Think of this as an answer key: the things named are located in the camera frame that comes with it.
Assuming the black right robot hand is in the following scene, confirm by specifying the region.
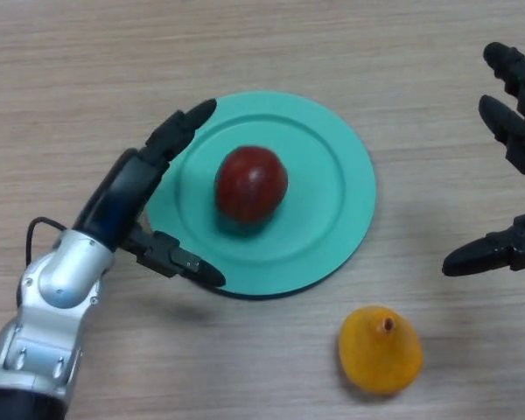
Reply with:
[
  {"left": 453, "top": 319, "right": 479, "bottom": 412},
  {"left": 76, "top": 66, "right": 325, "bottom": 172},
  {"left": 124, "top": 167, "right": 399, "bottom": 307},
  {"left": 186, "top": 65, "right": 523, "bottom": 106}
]
[{"left": 441, "top": 41, "right": 525, "bottom": 277}]

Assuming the yellow orange pear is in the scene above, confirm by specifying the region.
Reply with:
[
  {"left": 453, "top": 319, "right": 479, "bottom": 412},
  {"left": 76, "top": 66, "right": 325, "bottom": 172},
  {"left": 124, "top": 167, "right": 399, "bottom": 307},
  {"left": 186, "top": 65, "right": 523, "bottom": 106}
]
[{"left": 337, "top": 305, "right": 424, "bottom": 396}]

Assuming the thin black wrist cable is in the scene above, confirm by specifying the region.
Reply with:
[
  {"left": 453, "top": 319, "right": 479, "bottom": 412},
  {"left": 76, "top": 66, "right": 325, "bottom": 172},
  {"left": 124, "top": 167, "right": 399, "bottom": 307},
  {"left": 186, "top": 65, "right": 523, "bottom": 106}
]
[{"left": 25, "top": 217, "right": 69, "bottom": 268}]

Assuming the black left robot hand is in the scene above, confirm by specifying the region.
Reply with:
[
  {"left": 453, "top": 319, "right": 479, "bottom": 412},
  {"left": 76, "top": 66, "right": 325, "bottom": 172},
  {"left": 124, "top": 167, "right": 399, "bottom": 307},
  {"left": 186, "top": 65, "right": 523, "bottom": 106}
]
[{"left": 72, "top": 98, "right": 227, "bottom": 289}]

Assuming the red apple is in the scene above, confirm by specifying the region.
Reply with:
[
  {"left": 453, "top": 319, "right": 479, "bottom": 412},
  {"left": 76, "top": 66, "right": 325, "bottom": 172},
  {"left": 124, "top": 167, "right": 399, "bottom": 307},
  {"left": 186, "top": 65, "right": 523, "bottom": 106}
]
[{"left": 214, "top": 145, "right": 290, "bottom": 225}]

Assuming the green round plate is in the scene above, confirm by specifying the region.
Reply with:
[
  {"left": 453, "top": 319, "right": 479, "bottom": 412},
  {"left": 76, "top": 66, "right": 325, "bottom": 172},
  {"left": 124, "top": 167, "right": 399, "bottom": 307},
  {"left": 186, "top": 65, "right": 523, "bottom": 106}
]
[{"left": 146, "top": 90, "right": 376, "bottom": 301}]

